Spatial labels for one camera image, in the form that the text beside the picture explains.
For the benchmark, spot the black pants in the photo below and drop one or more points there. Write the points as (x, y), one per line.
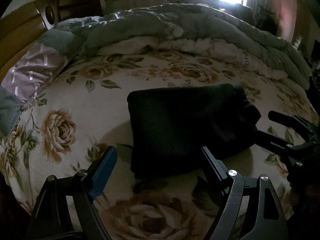
(170, 125)

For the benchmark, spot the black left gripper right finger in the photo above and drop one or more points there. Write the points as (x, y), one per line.
(264, 217)

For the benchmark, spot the dark wooden nightstand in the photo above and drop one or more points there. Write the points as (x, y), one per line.
(56, 11)

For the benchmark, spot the wooden headboard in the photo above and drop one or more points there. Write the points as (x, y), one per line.
(19, 29)

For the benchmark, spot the purple patterned pillow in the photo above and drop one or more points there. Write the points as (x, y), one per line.
(34, 72)

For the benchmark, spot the floral cream bed blanket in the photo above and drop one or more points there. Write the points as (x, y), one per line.
(179, 211)

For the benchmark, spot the grey-green quilted duvet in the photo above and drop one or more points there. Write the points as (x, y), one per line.
(175, 25)

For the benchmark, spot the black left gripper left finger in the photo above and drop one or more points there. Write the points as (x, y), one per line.
(51, 214)

